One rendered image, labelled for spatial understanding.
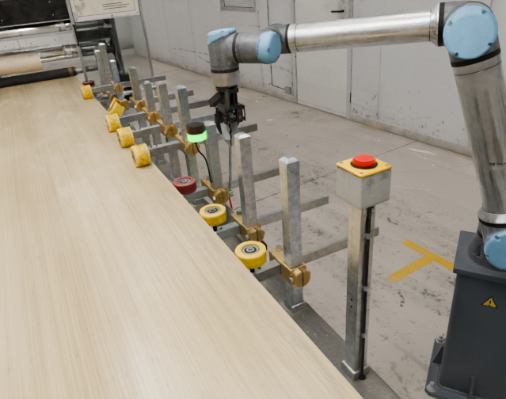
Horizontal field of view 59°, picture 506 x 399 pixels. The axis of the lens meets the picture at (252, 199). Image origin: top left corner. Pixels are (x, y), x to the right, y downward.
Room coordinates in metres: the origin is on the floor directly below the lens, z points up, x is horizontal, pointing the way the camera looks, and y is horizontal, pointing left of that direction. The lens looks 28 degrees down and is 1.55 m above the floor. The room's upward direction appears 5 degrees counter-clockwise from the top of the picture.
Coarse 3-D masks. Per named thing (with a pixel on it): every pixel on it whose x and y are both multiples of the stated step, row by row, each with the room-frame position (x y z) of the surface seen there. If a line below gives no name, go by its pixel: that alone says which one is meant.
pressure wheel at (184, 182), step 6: (174, 180) 1.42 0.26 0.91; (180, 180) 1.42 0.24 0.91; (186, 180) 1.41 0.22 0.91; (192, 180) 1.40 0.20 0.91; (174, 186) 1.38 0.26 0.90; (180, 186) 1.37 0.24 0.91; (186, 186) 1.37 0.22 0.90; (192, 186) 1.38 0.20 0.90; (180, 192) 1.37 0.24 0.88; (186, 192) 1.37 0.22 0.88
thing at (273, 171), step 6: (270, 168) 1.56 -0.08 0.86; (276, 168) 1.55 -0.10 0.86; (258, 174) 1.51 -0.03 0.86; (264, 174) 1.53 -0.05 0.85; (270, 174) 1.54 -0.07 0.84; (276, 174) 1.55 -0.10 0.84; (228, 180) 1.48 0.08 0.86; (234, 180) 1.47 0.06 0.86; (258, 180) 1.51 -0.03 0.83; (204, 186) 1.45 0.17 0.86; (228, 186) 1.46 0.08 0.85; (234, 186) 1.47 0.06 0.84; (192, 192) 1.40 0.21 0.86; (198, 192) 1.41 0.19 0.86; (204, 192) 1.42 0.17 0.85; (186, 198) 1.39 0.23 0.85; (192, 198) 1.40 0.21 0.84; (198, 198) 1.41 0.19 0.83
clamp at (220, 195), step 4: (204, 180) 1.47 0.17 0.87; (208, 180) 1.47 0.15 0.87; (204, 184) 1.46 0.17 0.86; (208, 184) 1.44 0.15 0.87; (208, 188) 1.42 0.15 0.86; (212, 188) 1.40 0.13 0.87; (220, 188) 1.40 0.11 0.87; (224, 188) 1.40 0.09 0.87; (208, 192) 1.43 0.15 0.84; (212, 192) 1.39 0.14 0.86; (216, 192) 1.38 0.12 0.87; (220, 192) 1.37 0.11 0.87; (224, 192) 1.38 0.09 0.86; (208, 196) 1.43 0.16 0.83; (212, 196) 1.38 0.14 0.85; (216, 196) 1.37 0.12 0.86; (220, 196) 1.37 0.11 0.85; (224, 196) 1.38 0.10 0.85; (228, 196) 1.38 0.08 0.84; (212, 200) 1.40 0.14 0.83; (216, 200) 1.37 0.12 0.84; (220, 200) 1.37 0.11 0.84; (224, 200) 1.38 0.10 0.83
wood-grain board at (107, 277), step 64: (0, 128) 2.26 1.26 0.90; (64, 128) 2.16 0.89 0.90; (0, 192) 1.46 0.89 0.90; (64, 192) 1.41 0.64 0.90; (128, 192) 1.37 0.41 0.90; (0, 256) 1.03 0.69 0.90; (64, 256) 1.01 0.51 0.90; (128, 256) 0.98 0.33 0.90; (192, 256) 0.95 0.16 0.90; (0, 320) 0.77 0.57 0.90; (64, 320) 0.76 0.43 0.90; (128, 320) 0.74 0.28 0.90; (192, 320) 0.72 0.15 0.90; (256, 320) 0.70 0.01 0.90; (0, 384) 0.59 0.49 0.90; (64, 384) 0.58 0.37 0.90; (128, 384) 0.57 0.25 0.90; (192, 384) 0.56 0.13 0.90; (256, 384) 0.55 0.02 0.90; (320, 384) 0.53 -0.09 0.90
